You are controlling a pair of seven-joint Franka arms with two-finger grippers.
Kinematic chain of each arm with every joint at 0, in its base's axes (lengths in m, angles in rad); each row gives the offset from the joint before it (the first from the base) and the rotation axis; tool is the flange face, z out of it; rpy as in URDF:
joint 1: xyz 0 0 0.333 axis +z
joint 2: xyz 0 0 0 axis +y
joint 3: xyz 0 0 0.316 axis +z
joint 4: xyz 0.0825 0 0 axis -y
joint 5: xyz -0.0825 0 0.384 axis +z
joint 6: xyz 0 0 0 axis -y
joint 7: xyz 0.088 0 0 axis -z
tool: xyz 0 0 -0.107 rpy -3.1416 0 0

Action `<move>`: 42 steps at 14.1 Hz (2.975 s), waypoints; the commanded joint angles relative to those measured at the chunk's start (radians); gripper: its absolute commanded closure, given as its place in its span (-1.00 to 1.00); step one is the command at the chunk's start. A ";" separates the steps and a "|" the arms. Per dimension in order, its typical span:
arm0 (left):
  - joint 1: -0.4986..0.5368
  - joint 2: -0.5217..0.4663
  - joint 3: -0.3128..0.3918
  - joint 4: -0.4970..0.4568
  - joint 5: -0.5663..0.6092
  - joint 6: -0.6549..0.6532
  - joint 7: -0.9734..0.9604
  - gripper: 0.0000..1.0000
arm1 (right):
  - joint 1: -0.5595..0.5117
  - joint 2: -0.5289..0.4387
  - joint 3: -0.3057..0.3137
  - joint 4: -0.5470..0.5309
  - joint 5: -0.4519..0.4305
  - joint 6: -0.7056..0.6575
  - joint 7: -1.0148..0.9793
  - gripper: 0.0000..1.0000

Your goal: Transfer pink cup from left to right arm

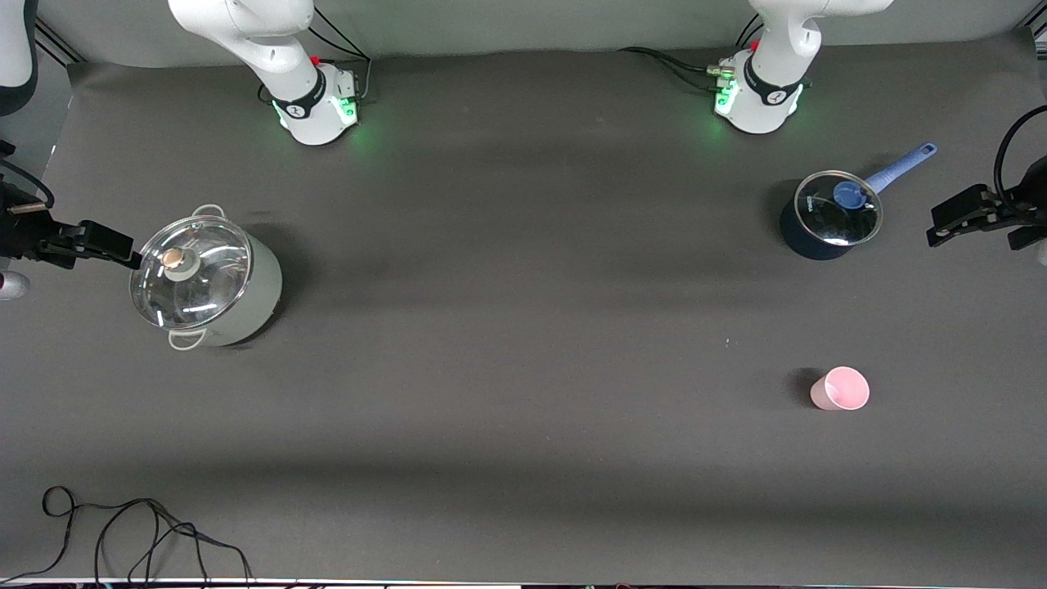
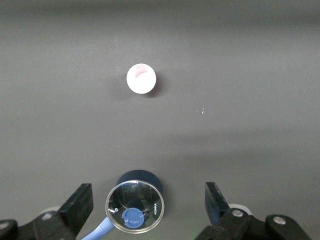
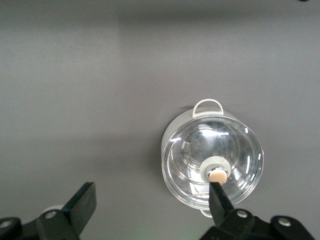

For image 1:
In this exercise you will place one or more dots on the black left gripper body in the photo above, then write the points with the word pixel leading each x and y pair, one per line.
pixel 1027 199

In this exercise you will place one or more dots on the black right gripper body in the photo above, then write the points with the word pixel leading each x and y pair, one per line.
pixel 18 231

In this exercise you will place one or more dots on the pink plastic cup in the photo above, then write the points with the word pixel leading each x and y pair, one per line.
pixel 841 391

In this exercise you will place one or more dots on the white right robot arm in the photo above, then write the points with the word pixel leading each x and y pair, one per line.
pixel 262 41

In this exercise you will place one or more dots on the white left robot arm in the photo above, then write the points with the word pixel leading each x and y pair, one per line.
pixel 777 82

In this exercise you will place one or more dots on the glass lid with metal knob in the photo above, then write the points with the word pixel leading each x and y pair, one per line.
pixel 204 278

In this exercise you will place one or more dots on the glass lid with blue knob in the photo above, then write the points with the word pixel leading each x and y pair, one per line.
pixel 826 221

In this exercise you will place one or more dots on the dark blue saucepan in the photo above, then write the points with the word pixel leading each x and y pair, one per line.
pixel 806 245

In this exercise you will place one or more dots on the white stock pot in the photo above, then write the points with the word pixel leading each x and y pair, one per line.
pixel 266 286

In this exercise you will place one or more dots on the dark grey table mat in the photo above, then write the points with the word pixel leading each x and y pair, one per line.
pixel 523 327

